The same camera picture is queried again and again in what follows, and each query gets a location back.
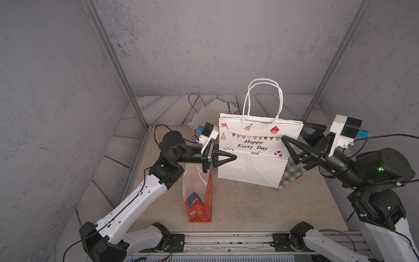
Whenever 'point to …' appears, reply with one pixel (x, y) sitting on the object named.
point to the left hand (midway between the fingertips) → (234, 162)
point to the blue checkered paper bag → (210, 113)
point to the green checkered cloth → (292, 172)
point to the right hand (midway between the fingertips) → (290, 130)
